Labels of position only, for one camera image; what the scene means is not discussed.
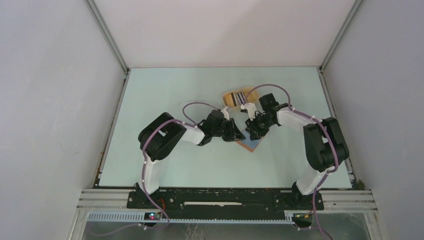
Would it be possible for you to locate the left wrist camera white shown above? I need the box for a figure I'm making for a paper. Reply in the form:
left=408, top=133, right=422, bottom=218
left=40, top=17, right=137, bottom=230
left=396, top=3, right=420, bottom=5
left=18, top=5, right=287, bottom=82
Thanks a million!
left=220, top=106, right=232, bottom=121

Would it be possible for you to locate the aluminium frame front rail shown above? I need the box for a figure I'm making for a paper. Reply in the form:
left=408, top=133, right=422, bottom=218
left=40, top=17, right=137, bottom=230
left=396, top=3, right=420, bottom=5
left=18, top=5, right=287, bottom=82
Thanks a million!
left=77, top=189, right=378, bottom=214

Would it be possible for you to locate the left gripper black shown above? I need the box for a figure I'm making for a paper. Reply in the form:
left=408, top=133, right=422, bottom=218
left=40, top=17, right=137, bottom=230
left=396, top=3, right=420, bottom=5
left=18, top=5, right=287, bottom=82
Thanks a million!
left=211, top=118, right=246, bottom=143

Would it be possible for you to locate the cream oval tray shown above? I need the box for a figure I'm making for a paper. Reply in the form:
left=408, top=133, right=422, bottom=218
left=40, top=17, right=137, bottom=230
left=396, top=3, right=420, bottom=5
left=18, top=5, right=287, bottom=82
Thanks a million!
left=222, top=86, right=260, bottom=109

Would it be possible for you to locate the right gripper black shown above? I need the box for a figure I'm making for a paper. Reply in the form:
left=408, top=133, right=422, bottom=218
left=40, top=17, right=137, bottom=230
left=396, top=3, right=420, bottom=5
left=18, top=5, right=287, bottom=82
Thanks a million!
left=245, top=112, right=276, bottom=141

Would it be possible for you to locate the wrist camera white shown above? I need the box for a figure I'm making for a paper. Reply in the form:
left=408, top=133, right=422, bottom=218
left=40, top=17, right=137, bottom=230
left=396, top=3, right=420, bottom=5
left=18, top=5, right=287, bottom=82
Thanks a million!
left=220, top=106, right=232, bottom=121
left=240, top=102, right=257, bottom=121

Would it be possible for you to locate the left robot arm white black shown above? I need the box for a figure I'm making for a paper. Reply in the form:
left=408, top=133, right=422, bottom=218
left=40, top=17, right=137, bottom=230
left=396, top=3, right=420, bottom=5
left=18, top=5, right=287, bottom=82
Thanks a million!
left=138, top=110, right=246, bottom=208

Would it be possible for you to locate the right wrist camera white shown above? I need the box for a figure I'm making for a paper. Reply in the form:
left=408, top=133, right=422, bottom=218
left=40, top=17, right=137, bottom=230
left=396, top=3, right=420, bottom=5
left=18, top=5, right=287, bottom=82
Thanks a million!
left=240, top=102, right=257, bottom=121

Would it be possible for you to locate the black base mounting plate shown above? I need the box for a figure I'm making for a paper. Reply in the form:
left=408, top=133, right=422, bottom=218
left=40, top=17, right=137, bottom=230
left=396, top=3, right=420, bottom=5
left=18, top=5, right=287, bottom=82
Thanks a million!
left=126, top=185, right=324, bottom=221

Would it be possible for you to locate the stack of cards in tray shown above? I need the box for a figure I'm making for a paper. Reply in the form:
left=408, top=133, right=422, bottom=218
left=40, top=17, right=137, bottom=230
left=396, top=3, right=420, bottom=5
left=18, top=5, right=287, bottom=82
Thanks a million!
left=227, top=92, right=245, bottom=107

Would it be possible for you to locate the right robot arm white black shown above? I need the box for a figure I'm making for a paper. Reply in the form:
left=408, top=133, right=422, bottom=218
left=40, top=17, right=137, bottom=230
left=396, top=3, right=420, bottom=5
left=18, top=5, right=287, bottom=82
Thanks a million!
left=241, top=93, right=350, bottom=209

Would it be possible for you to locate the brown leather card holder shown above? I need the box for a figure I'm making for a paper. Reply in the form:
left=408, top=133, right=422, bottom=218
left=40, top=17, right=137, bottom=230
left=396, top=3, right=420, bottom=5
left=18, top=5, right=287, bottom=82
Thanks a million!
left=236, top=129, right=262, bottom=153

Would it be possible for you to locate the grey cable duct rail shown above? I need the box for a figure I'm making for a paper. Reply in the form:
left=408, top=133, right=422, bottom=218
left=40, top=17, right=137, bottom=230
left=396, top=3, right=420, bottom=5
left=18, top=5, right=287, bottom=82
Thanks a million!
left=86, top=211, right=296, bottom=225

